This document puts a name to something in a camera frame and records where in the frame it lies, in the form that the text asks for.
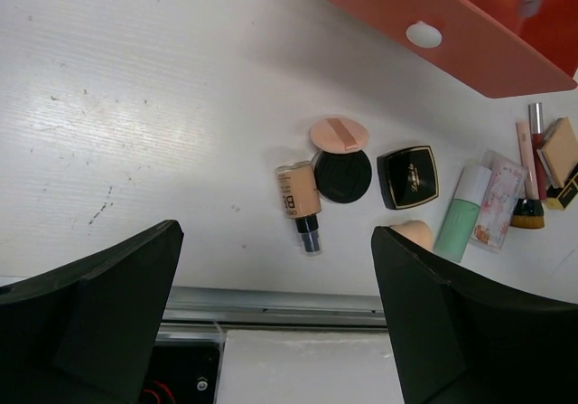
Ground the beige foundation bottle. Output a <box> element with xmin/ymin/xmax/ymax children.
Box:
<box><xmin>275</xmin><ymin>161</ymin><xmax>322</xmax><ymax>255</ymax></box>

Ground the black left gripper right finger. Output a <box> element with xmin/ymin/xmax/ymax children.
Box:
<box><xmin>371</xmin><ymin>227</ymin><xmax>577</xmax><ymax>403</ymax></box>

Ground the black square gold compact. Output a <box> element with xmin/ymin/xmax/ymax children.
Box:
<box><xmin>377</xmin><ymin>145</ymin><xmax>439</xmax><ymax>210</ymax></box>

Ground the red top drawer unit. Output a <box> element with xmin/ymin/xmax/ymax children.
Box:
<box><xmin>327</xmin><ymin>0</ymin><xmax>577</xmax><ymax>99</ymax></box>

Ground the black orange makeup brush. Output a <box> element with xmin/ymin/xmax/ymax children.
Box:
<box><xmin>510</xmin><ymin>198</ymin><xmax>545</xmax><ymax>230</ymax></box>

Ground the pink powder puff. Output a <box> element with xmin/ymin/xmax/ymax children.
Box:
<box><xmin>310</xmin><ymin>117</ymin><xmax>369</xmax><ymax>155</ymax></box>

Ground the front aluminium rail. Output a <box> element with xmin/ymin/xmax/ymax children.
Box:
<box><xmin>163</xmin><ymin>287</ymin><xmax>387</xmax><ymax>329</ymax></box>

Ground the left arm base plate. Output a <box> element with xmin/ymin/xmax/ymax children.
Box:
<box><xmin>138</xmin><ymin>341</ymin><xmax>220</xmax><ymax>404</ymax></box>

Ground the black round cushion compact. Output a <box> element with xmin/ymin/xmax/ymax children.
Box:
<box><xmin>312</xmin><ymin>151</ymin><xmax>372</xmax><ymax>204</ymax></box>

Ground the black gold lipstick box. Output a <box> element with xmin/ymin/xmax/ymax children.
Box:
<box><xmin>545</xmin><ymin>170</ymin><xmax>577</xmax><ymax>211</ymax></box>

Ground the beige square palette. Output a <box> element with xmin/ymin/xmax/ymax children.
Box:
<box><xmin>537</xmin><ymin>117</ymin><xmax>577</xmax><ymax>188</ymax></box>

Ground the pink concealer pen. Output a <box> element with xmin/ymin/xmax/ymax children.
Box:
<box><xmin>516</xmin><ymin>121</ymin><xmax>539</xmax><ymax>200</ymax></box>

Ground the peach makeup sponge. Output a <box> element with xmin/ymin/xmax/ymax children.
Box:
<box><xmin>390</xmin><ymin>220</ymin><xmax>434</xmax><ymax>250</ymax></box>

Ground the red lip gloss tube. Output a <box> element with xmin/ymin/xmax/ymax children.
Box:
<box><xmin>528</xmin><ymin>102</ymin><xmax>549</xmax><ymax>202</ymax></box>

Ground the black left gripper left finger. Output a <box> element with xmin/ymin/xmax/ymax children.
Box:
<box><xmin>1</xmin><ymin>220</ymin><xmax>184</xmax><ymax>403</ymax></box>

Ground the mint green bottle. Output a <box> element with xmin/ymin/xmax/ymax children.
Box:
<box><xmin>433</xmin><ymin>164</ymin><xmax>491</xmax><ymax>263</ymax></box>

